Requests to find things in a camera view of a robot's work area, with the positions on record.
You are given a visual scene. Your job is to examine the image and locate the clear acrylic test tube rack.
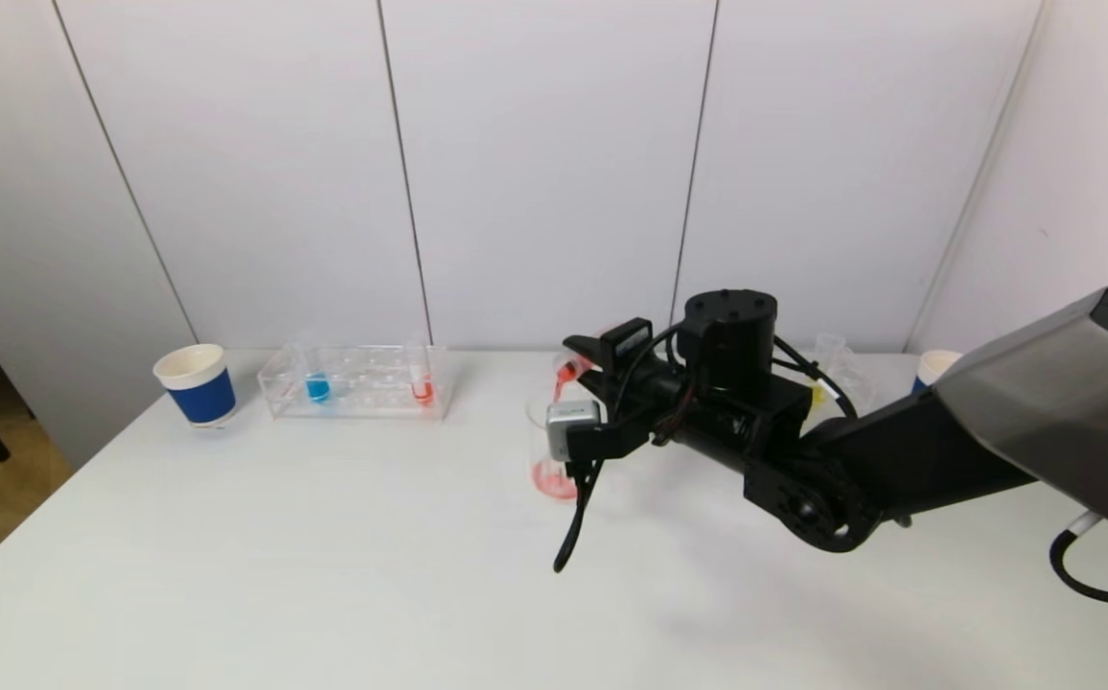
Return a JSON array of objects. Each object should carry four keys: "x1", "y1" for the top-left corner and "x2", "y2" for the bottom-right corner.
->
[
  {"x1": 258, "y1": 344, "x2": 452, "y2": 423},
  {"x1": 798, "y1": 333, "x2": 877, "y2": 415}
]

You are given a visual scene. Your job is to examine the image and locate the blue and white paper cup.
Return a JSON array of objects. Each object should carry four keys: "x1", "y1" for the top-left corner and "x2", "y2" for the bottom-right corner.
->
[
  {"x1": 152, "y1": 343, "x2": 238, "y2": 429},
  {"x1": 910, "y1": 349, "x2": 965, "y2": 397}
]

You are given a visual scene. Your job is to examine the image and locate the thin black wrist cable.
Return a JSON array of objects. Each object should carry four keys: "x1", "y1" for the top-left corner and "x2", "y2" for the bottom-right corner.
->
[{"x1": 771, "y1": 333, "x2": 859, "y2": 420}]

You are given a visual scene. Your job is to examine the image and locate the clear glass beaker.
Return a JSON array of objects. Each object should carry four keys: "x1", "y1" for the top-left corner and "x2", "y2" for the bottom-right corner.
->
[{"x1": 525, "y1": 388, "x2": 584, "y2": 501}]

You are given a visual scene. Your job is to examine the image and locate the black camera cable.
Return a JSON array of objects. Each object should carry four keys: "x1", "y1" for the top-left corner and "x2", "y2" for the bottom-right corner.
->
[{"x1": 553, "y1": 460, "x2": 605, "y2": 574}]

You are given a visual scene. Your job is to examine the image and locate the test tube with blue liquid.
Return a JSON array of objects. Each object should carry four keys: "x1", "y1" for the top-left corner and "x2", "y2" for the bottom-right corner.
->
[{"x1": 292, "y1": 333, "x2": 334, "y2": 405}]

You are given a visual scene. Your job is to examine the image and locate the test tube with red liquid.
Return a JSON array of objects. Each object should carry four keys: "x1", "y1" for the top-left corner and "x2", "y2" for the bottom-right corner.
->
[
  {"x1": 406, "y1": 334, "x2": 437, "y2": 408},
  {"x1": 552, "y1": 347, "x2": 607, "y2": 388}
]

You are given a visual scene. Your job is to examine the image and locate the test tube with yellow liquid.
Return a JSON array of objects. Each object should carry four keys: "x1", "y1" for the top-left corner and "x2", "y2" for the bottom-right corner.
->
[{"x1": 806, "y1": 333, "x2": 848, "y2": 407}]

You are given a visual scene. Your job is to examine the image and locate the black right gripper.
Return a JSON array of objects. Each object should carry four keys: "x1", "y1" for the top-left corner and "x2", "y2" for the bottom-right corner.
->
[{"x1": 562, "y1": 317, "x2": 683, "y2": 417}]

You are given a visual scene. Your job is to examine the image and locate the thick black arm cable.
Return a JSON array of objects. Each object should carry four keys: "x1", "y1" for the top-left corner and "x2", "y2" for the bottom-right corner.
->
[{"x1": 1049, "y1": 512, "x2": 1108, "y2": 608}]

